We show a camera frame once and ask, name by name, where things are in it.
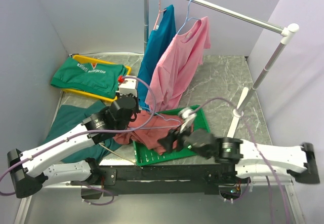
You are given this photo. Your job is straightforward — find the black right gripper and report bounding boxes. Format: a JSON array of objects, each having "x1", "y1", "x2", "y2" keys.
[{"x1": 156, "y1": 120, "x2": 211, "y2": 159}]

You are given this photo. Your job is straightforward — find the light blue wire hanger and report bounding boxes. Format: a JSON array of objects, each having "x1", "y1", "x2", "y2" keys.
[{"x1": 144, "y1": 113, "x2": 182, "y2": 129}]

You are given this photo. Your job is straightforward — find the salmon red t shirt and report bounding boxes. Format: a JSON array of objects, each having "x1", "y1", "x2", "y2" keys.
[{"x1": 113, "y1": 114, "x2": 182, "y2": 155}]

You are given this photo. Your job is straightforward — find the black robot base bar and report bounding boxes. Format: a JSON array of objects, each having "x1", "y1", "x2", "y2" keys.
[{"x1": 86, "y1": 164, "x2": 249, "y2": 195}]

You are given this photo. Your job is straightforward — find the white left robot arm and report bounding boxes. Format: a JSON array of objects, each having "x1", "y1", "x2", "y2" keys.
[{"x1": 7, "y1": 94, "x2": 139, "y2": 199}]

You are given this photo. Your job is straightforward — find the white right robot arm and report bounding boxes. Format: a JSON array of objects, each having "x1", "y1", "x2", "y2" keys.
[{"x1": 158, "y1": 129, "x2": 320, "y2": 184}]

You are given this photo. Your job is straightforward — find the green printed t shirt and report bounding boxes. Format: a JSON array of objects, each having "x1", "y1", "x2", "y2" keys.
[{"x1": 50, "y1": 56, "x2": 130, "y2": 98}]

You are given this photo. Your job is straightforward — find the pink hanging t shirt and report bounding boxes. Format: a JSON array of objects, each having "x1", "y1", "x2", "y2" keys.
[{"x1": 145, "y1": 17, "x2": 211, "y2": 111}]

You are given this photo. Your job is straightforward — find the teal blue hanging shirt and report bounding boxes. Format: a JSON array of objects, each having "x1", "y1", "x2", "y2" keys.
[{"x1": 136, "y1": 4, "x2": 177, "y2": 108}]

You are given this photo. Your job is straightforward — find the green plastic tray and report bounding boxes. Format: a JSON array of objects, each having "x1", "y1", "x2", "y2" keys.
[{"x1": 133, "y1": 109, "x2": 210, "y2": 166}]

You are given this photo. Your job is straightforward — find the dark teal shorts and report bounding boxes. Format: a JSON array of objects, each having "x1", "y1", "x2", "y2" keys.
[{"x1": 44, "y1": 101, "x2": 110, "y2": 163}]

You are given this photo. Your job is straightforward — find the yellow plastic tray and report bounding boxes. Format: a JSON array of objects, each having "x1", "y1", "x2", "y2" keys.
[{"x1": 59, "y1": 54, "x2": 132, "y2": 103}]

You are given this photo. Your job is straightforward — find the white metal clothes rack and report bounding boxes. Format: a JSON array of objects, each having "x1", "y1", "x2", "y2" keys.
[{"x1": 144, "y1": 0, "x2": 300, "y2": 137}]

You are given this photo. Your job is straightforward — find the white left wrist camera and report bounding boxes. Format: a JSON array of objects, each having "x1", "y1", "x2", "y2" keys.
[{"x1": 117, "y1": 76, "x2": 138, "y2": 97}]

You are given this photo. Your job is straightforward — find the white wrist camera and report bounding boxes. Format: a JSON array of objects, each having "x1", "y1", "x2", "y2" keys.
[
  {"x1": 178, "y1": 107, "x2": 196, "y2": 133},
  {"x1": 117, "y1": 76, "x2": 138, "y2": 97}
]

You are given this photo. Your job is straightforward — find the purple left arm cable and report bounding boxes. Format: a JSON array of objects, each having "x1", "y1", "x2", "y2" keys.
[{"x1": 0, "y1": 76, "x2": 159, "y2": 197}]

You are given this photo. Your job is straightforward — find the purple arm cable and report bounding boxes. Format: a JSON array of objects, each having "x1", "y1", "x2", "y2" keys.
[
  {"x1": 196, "y1": 97, "x2": 291, "y2": 224},
  {"x1": 0, "y1": 76, "x2": 159, "y2": 197}
]

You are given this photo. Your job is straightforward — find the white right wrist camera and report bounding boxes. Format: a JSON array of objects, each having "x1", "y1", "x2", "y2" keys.
[{"x1": 178, "y1": 107, "x2": 196, "y2": 133}]

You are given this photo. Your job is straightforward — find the pink wire hanger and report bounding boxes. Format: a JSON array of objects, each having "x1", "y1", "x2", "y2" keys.
[{"x1": 153, "y1": 0, "x2": 164, "y2": 30}]

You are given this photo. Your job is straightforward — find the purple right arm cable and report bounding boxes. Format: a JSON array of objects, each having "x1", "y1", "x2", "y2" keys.
[{"x1": 196, "y1": 97, "x2": 291, "y2": 224}]

